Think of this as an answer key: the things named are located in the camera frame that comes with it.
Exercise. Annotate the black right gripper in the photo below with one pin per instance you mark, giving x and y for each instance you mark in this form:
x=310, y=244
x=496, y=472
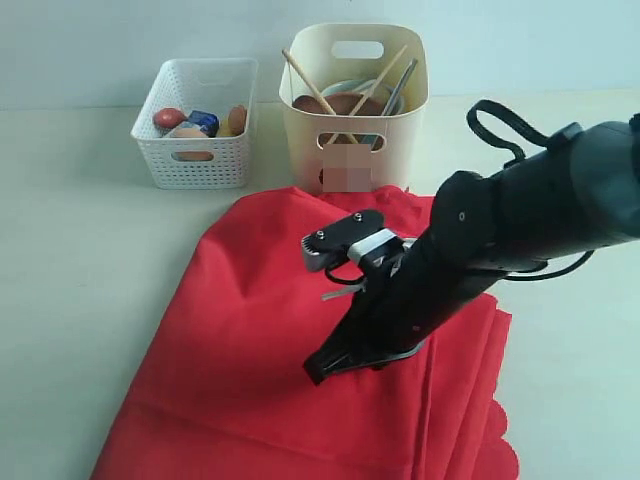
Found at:
x=407, y=296

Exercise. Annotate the red tablecloth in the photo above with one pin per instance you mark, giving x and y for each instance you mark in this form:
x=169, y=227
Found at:
x=222, y=394

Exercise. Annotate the brown wooden plate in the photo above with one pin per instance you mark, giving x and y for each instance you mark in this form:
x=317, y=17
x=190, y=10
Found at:
x=342, y=103

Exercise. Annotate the orange fried nugget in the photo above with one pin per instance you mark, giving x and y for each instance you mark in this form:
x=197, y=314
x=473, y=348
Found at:
x=237, y=119

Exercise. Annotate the steel knife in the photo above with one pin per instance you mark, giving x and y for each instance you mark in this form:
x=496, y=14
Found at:
x=387, y=100

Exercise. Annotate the blue milk carton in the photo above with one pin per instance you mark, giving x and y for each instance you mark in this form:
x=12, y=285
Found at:
x=207, y=123

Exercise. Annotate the brown egg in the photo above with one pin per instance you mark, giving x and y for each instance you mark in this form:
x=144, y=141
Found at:
x=187, y=132

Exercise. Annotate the red sausage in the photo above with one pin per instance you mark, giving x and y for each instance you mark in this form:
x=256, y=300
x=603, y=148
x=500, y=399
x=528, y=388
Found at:
x=168, y=118

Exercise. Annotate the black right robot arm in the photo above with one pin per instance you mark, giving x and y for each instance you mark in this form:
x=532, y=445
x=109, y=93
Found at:
x=580, y=193

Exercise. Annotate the cream plastic bin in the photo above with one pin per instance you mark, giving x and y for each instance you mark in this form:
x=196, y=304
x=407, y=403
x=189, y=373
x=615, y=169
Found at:
x=384, y=146

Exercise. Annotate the white perforated plastic basket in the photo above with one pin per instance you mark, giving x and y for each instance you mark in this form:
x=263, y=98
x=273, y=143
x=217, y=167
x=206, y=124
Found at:
x=207, y=84

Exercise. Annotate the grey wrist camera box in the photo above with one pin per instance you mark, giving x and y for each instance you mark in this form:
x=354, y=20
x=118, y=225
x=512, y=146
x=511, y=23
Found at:
x=351, y=238

